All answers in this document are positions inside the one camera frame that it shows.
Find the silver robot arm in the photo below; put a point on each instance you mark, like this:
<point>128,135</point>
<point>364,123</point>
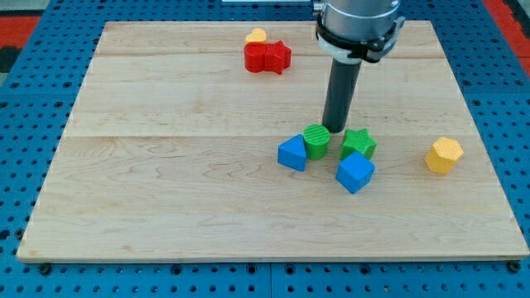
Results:
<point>353,32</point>

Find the wooden board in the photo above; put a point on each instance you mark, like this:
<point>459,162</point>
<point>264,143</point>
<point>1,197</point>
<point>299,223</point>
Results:
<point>170,155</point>

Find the red cylinder block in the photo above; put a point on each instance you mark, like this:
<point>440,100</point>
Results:
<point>254,53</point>

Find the blue cube block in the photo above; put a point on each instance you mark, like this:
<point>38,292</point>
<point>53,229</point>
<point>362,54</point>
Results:
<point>355,172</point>

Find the blue triangle block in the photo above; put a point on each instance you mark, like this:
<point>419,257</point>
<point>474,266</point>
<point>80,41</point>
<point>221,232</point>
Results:
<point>292,153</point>

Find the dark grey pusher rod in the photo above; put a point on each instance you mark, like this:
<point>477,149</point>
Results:
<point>340,92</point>

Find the green cylinder block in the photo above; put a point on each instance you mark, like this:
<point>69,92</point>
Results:
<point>316,139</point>

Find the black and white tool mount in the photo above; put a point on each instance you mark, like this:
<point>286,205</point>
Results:
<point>353,51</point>

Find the yellow heart block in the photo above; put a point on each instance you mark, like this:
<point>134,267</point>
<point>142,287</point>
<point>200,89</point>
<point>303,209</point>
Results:
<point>256,35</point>

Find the red star block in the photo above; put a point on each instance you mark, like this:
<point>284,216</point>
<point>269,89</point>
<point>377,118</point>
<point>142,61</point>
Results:
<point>277,57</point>

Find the yellow hexagon block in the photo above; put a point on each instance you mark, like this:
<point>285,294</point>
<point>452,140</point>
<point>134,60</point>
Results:
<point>443,155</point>

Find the green star block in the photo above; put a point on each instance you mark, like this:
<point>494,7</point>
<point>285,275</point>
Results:
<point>358,141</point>

